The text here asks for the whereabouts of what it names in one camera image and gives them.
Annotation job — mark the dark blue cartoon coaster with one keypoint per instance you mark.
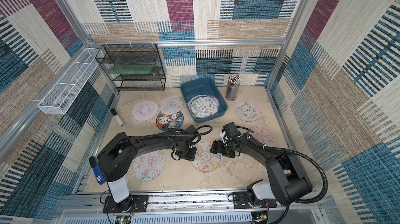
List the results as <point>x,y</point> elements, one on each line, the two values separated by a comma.
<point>166,122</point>

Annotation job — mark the black wire shelf rack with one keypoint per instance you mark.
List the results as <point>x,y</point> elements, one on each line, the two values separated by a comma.
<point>133,54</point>

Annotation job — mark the green board on shelf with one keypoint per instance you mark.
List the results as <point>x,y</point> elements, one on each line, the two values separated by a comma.
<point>130,69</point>

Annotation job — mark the white wire mesh basket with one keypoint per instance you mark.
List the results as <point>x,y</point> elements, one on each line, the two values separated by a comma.
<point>62,95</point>

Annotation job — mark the white dog coaster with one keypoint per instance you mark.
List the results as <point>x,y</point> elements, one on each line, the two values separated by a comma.
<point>247,111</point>

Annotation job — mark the white marker black cap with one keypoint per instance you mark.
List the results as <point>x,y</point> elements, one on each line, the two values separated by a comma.
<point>117,117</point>

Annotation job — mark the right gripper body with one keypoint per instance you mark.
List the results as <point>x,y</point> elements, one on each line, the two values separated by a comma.
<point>222,148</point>

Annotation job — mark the pink kitty coaster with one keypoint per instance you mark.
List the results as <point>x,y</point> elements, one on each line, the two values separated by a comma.
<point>144,111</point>

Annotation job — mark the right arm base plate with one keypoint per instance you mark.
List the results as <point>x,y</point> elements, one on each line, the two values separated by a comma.
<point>245,200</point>

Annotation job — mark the cup of colored pencils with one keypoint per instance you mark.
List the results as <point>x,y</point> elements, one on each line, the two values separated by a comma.
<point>234,81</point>

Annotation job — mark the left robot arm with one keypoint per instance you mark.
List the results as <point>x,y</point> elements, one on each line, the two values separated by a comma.
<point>116,158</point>

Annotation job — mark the pink blossom coaster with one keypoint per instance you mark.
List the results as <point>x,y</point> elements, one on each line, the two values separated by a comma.
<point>149,166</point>

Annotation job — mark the blue handheld device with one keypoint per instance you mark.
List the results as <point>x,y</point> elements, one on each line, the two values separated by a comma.
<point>97,170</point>

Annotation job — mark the white daisy coaster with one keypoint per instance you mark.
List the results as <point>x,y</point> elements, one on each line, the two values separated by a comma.
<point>203,106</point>

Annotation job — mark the white butterfly coaster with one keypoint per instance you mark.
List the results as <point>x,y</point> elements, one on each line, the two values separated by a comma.
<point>171,105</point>

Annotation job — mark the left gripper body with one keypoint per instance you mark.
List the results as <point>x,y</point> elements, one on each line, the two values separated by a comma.
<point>189,155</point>

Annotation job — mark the cream cartoon coaster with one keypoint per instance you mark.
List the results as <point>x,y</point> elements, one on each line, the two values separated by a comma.
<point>205,161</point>

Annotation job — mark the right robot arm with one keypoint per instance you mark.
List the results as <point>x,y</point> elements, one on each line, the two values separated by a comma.
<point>288,180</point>

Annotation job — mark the pink rabbit coaster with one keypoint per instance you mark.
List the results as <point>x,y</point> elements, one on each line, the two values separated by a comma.
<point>265,135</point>

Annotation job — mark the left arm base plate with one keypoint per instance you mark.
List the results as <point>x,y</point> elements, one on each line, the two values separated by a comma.
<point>133,204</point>

